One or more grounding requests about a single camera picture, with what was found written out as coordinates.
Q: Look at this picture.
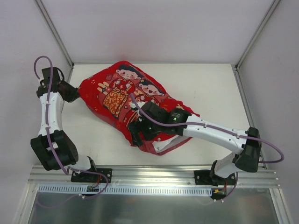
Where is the red printed pillowcase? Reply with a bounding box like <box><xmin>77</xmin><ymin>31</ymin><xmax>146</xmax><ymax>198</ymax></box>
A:
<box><xmin>78</xmin><ymin>61</ymin><xmax>193</xmax><ymax>147</ymax></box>

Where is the white slotted cable duct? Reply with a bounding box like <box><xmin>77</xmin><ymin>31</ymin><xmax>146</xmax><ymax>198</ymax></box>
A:
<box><xmin>38</xmin><ymin>184</ymin><xmax>212</xmax><ymax>197</ymax></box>

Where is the right aluminium corner post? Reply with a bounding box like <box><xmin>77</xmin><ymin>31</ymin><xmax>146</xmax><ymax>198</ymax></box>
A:
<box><xmin>235</xmin><ymin>0</ymin><xmax>281</xmax><ymax>70</ymax></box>

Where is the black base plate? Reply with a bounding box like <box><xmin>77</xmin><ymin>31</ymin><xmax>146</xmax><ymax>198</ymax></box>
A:
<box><xmin>71</xmin><ymin>168</ymin><xmax>113</xmax><ymax>183</ymax></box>
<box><xmin>193</xmin><ymin>170</ymin><xmax>236</xmax><ymax>187</ymax></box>

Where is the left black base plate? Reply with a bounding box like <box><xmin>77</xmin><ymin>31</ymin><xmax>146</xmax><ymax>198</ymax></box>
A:
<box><xmin>71</xmin><ymin>168</ymin><xmax>113</xmax><ymax>183</ymax></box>

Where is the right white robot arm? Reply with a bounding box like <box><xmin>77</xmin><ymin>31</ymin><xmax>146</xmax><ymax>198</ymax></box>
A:
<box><xmin>128</xmin><ymin>102</ymin><xmax>261</xmax><ymax>186</ymax></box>

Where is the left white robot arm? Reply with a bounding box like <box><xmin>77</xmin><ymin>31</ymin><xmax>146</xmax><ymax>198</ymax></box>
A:
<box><xmin>30</xmin><ymin>67</ymin><xmax>98</xmax><ymax>182</ymax></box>

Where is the aluminium corner post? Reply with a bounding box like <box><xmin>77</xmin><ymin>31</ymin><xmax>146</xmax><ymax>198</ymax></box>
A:
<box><xmin>33</xmin><ymin>0</ymin><xmax>74</xmax><ymax>69</ymax></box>
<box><xmin>235</xmin><ymin>0</ymin><xmax>281</xmax><ymax>70</ymax></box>

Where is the left aluminium corner post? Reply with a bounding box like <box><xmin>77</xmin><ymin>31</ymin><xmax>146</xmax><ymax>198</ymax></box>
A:
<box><xmin>33</xmin><ymin>0</ymin><xmax>74</xmax><ymax>69</ymax></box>

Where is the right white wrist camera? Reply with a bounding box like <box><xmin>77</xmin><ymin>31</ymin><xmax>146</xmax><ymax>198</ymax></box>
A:
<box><xmin>130</xmin><ymin>101</ymin><xmax>146</xmax><ymax>114</ymax></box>

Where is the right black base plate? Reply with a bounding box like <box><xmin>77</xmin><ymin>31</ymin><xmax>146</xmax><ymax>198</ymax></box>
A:
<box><xmin>193</xmin><ymin>170</ymin><xmax>236</xmax><ymax>187</ymax></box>

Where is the white pillow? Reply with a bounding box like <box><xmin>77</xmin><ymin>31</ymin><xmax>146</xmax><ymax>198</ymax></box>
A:
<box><xmin>152</xmin><ymin>135</ymin><xmax>189</xmax><ymax>155</ymax></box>

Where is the aluminium mounting rail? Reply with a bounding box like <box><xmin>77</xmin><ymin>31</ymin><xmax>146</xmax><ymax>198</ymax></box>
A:
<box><xmin>28</xmin><ymin>165</ymin><xmax>282</xmax><ymax>189</ymax></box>

